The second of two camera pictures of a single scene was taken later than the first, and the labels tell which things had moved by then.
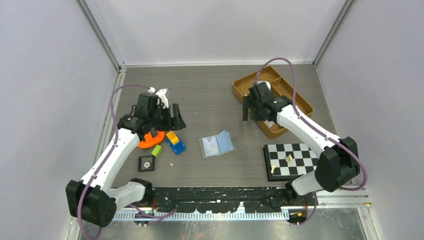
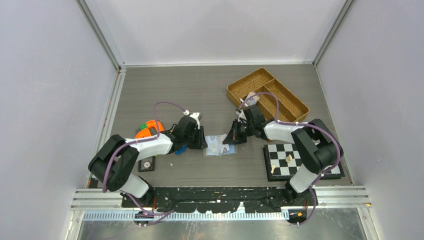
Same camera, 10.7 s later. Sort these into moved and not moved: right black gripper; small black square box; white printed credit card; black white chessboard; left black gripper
Moved: left black gripper; right black gripper
Not moved: white printed credit card; black white chessboard; small black square box
